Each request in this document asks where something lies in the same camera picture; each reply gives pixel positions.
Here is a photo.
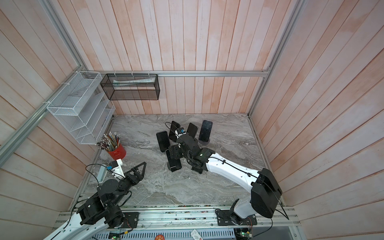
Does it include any teal smartphone on round stand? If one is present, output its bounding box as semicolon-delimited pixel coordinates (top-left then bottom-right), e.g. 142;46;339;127
187;123;198;138

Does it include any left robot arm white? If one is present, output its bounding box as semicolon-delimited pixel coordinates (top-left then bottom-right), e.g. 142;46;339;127
46;160;147;240

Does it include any black wire mesh basket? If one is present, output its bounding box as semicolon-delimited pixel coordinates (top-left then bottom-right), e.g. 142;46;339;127
101;73;161;101

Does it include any red pencil cup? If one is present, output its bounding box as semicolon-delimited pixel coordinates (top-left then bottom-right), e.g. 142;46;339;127
107;145;126;161

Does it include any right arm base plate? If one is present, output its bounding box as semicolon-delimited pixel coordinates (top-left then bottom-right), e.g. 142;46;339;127
215;209;258;226

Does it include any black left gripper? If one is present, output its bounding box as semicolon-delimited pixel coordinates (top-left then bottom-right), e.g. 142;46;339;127
109;162;147;207

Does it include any blue-edged smartphone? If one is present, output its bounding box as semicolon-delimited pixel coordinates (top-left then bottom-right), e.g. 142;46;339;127
156;131;171;153

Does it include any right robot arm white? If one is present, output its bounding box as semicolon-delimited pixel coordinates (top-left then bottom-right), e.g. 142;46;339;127
166;133;282;219

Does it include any green-edged smartphone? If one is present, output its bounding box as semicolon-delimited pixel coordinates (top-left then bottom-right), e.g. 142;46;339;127
166;150;182;172

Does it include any green smartphone on round stand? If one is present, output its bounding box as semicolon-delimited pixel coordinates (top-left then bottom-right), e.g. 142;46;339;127
169;121;181;142

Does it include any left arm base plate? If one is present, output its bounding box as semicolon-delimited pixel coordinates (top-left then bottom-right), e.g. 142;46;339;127
122;212;140;229

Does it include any white wire mesh shelf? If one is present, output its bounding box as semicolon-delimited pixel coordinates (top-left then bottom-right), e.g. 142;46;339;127
47;72;115;145

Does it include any purple smartphone on round stand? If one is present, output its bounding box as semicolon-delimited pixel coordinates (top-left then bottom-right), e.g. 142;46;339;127
199;120;213;143

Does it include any bundle of coloured pencils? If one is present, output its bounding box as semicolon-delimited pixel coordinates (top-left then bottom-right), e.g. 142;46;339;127
96;132;121;152

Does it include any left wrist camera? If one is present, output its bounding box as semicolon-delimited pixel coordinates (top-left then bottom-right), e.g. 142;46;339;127
107;159;125;180

